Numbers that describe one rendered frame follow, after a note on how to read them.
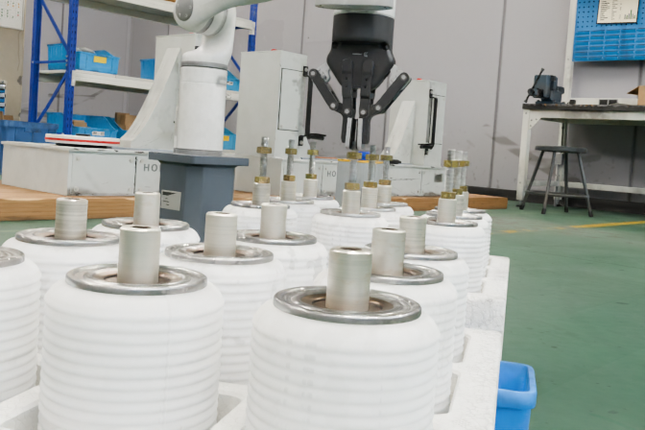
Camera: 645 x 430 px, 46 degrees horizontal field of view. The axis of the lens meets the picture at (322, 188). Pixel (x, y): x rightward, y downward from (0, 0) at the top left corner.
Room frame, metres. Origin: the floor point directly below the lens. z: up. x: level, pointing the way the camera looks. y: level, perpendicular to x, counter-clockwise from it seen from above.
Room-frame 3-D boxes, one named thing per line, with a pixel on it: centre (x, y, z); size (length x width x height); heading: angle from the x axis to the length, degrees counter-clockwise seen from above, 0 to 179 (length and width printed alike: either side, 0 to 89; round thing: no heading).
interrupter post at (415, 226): (0.61, -0.07, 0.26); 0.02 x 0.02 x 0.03
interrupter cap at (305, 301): (0.39, -0.02, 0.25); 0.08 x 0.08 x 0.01
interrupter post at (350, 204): (0.94, -0.04, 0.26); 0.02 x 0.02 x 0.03
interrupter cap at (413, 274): (0.50, -0.05, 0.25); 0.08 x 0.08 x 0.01
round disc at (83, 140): (3.21, 1.02, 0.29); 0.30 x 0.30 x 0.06
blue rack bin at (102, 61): (6.11, 1.97, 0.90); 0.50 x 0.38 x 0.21; 49
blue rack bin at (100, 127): (6.10, 1.95, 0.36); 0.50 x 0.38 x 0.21; 49
